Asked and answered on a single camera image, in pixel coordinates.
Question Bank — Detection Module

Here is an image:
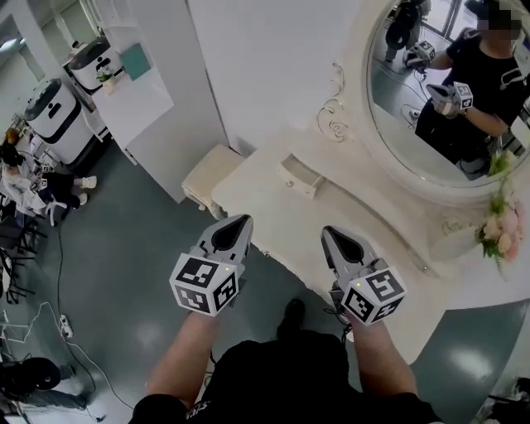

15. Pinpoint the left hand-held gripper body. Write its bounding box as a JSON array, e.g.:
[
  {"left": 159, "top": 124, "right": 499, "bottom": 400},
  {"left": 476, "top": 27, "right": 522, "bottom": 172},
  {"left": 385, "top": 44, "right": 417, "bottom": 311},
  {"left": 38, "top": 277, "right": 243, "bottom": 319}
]
[{"left": 168, "top": 214, "right": 254, "bottom": 319}]

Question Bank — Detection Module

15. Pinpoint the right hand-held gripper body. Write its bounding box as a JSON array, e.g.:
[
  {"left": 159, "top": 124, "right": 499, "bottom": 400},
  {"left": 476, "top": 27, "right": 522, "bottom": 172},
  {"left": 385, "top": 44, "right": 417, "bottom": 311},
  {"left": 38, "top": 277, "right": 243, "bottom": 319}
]
[{"left": 320, "top": 225, "right": 409, "bottom": 328}]

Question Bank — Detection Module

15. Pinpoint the white dressing table drawer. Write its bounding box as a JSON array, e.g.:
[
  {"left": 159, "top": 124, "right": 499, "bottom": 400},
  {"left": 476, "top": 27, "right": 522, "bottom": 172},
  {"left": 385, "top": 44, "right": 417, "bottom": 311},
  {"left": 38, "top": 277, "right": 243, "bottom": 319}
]
[{"left": 277, "top": 152, "right": 326, "bottom": 198}]

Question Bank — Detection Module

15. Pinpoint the person's right forearm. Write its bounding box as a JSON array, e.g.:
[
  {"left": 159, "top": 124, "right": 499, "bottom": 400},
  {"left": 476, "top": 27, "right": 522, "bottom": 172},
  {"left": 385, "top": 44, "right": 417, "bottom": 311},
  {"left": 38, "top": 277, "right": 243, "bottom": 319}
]
[{"left": 349, "top": 320, "right": 419, "bottom": 405}]

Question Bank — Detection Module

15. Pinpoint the person's left forearm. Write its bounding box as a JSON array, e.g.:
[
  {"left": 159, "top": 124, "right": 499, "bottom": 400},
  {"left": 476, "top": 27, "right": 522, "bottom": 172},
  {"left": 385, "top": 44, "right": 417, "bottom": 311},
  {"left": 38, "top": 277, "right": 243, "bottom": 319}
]
[{"left": 145, "top": 309, "right": 220, "bottom": 409}]

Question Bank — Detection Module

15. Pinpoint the white dressing table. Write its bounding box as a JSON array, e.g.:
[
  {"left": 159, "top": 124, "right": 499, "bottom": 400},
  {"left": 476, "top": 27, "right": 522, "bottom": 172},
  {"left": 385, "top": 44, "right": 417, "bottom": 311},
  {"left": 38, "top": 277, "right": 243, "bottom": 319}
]
[{"left": 210, "top": 0, "right": 530, "bottom": 365}]

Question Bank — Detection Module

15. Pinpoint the person's black shoe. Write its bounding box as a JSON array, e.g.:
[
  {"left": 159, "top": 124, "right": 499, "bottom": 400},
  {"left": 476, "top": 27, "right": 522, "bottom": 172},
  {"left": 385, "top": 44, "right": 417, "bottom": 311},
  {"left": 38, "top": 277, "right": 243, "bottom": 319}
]
[{"left": 276, "top": 297, "right": 306, "bottom": 339}]

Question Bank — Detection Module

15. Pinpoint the cream upholstered stool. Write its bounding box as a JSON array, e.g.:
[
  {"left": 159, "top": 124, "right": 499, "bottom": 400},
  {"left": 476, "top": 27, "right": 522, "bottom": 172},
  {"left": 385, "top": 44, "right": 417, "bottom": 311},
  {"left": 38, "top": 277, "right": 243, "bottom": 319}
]
[{"left": 181, "top": 143, "right": 249, "bottom": 212}]

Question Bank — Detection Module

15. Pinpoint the person's black clothing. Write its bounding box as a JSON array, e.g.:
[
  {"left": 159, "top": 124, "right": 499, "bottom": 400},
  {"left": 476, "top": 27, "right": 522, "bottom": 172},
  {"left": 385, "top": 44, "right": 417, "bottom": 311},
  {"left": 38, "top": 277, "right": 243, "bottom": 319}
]
[{"left": 128, "top": 329, "right": 446, "bottom": 424}]

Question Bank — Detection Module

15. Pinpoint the pink flower bouquet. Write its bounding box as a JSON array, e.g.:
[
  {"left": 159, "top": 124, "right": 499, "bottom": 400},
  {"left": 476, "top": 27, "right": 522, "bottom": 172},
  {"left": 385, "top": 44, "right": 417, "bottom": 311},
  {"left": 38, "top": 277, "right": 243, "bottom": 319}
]
[{"left": 475, "top": 151, "right": 526, "bottom": 281}]

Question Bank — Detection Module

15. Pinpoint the white counter cabinet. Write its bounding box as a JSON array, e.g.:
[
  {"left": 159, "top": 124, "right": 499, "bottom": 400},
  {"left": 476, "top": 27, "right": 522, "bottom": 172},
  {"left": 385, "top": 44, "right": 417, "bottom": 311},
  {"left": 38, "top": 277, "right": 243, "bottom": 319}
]
[{"left": 91, "top": 70, "right": 175, "bottom": 166}]

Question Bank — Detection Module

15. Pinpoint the oval white-framed mirror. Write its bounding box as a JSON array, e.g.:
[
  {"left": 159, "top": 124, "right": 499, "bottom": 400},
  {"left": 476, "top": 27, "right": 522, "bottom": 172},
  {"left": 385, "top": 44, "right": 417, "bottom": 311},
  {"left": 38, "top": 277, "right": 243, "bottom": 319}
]
[{"left": 366, "top": 0, "right": 530, "bottom": 187}]

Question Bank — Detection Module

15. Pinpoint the black round device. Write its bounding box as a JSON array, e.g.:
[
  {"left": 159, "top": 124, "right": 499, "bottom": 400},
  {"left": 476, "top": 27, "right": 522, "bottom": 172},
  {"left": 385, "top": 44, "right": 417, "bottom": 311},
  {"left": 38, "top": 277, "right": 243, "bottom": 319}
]
[{"left": 0, "top": 358, "right": 63, "bottom": 402}]

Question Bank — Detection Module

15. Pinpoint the white machine with black top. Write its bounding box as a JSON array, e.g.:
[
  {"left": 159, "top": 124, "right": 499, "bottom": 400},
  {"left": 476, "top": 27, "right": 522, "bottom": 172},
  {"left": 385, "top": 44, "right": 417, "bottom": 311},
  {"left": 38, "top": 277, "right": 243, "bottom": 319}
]
[
  {"left": 68, "top": 36, "right": 125, "bottom": 94},
  {"left": 23, "top": 78, "right": 94, "bottom": 165}
]

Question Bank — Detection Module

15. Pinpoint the small potted plant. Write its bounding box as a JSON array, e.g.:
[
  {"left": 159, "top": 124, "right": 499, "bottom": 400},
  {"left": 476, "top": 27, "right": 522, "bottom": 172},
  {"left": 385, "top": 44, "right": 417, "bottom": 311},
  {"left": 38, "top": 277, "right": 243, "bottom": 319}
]
[{"left": 96, "top": 68, "right": 118, "bottom": 99}]

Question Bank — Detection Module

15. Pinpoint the teal box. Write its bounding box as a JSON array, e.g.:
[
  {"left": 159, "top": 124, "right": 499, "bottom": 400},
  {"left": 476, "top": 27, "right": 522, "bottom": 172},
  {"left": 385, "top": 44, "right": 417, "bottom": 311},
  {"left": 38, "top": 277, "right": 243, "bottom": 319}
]
[{"left": 119, "top": 41, "right": 151, "bottom": 82}]

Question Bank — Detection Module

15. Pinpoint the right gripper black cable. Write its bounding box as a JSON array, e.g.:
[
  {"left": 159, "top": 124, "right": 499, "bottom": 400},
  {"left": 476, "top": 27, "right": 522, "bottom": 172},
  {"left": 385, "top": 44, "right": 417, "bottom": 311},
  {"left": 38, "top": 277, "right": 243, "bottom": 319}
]
[{"left": 325, "top": 306, "right": 354, "bottom": 347}]

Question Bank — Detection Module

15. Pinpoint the white floor cable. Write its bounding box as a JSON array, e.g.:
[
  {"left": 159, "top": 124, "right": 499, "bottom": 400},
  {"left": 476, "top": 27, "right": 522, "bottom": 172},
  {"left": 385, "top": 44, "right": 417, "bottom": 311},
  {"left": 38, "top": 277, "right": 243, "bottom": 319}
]
[{"left": 2, "top": 301, "right": 136, "bottom": 422}]

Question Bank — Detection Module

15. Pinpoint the black floor cable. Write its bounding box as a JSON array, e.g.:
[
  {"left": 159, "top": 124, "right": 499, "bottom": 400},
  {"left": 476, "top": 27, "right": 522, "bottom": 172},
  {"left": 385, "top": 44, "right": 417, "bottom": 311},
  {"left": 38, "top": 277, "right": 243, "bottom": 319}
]
[{"left": 55, "top": 225, "right": 65, "bottom": 318}]

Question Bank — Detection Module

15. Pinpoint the black metal chair frame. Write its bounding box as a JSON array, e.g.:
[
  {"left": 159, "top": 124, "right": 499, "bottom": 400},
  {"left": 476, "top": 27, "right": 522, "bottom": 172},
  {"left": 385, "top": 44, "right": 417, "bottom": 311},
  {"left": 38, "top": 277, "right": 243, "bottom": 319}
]
[{"left": 0, "top": 214, "right": 49, "bottom": 306}]

